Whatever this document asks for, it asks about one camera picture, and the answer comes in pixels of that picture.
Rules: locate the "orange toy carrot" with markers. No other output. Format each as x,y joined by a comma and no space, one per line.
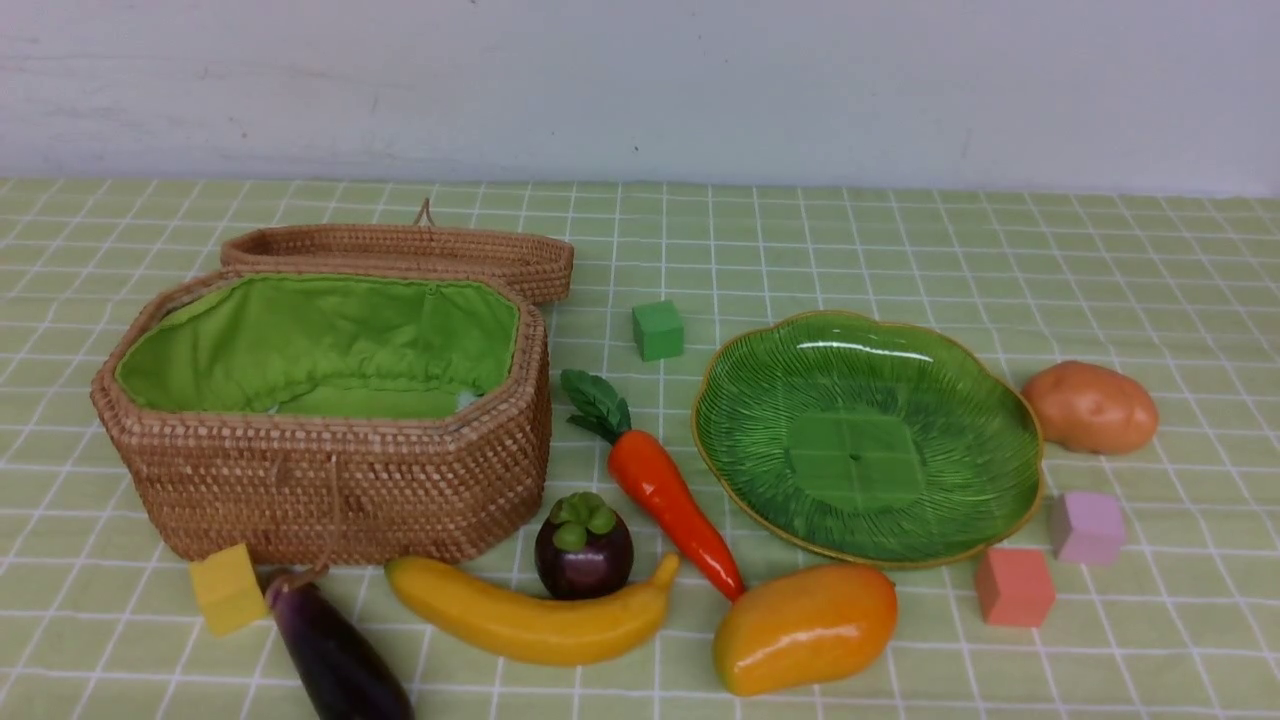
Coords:
643,468

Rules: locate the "purple toy mangosteen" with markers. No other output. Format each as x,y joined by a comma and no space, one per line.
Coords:
584,549

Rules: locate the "yellow toy banana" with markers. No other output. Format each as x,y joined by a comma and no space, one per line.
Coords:
530,629

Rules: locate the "orange yellow toy mango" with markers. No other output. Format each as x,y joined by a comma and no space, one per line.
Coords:
820,624

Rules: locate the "purple toy eggplant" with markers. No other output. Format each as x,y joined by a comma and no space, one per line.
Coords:
342,673

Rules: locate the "brown toy potato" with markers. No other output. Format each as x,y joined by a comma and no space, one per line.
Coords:
1090,409

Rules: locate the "green wooden cube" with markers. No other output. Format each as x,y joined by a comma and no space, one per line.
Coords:
659,332

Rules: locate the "green leaf-shaped plate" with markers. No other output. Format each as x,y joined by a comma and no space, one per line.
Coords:
867,441

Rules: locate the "woven wicker basket green lining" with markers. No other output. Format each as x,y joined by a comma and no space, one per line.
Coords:
333,417

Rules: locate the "salmon red wooden cube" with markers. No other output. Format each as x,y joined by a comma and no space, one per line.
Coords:
1014,586

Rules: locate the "yellow wooden cube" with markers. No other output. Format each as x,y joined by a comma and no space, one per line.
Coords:
227,591

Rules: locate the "pink wooden cube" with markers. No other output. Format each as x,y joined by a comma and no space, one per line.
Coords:
1087,528

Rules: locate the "green checkered tablecloth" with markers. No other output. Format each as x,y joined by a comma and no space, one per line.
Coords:
99,621

